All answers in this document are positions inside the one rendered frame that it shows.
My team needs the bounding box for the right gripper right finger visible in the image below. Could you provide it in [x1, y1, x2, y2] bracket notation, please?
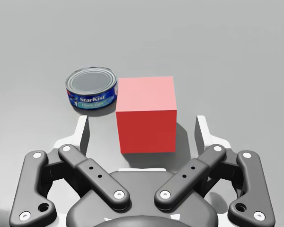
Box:
[154, 114, 276, 227]

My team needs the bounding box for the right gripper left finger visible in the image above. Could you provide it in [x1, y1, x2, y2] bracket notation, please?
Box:
[9, 115, 131, 227]

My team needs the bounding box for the pink cube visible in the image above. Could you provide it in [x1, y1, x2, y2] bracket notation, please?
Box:
[115, 76, 178, 155]

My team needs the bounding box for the blue flat can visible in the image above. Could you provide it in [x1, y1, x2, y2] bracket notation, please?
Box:
[65, 66, 119, 110]

